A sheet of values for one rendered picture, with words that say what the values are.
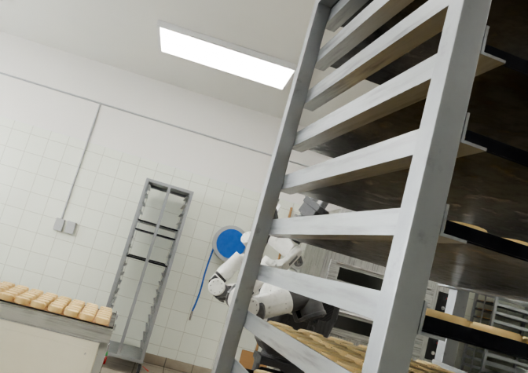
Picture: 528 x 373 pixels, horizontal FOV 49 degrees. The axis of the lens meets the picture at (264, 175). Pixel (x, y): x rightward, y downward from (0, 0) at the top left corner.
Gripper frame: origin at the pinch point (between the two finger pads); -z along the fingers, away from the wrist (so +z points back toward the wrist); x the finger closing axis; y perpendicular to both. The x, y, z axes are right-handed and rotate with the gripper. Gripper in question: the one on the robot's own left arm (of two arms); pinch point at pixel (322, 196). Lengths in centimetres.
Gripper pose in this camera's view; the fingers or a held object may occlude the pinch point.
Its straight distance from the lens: 213.3
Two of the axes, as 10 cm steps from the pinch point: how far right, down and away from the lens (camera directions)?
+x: -4.9, -4.1, 7.7
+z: -5.9, 8.1, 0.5
